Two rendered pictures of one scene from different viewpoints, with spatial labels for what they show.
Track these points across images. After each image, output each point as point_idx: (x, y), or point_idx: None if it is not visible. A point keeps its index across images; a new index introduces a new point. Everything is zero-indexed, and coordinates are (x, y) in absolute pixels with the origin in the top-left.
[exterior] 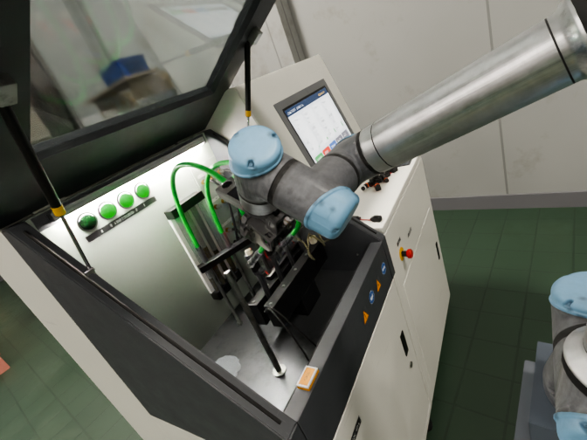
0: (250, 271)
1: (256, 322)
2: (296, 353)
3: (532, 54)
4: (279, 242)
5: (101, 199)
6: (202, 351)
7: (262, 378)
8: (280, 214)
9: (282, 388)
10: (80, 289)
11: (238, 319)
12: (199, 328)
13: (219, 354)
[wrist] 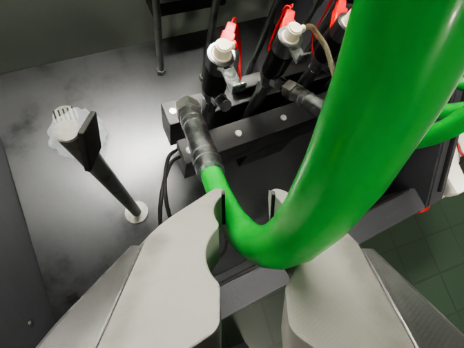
0: (242, 1)
1: (120, 195)
2: (176, 208)
3: None
4: (320, 11)
5: None
6: (83, 59)
7: (111, 198)
8: None
9: (117, 242)
10: None
11: (159, 67)
12: (94, 28)
13: (97, 94)
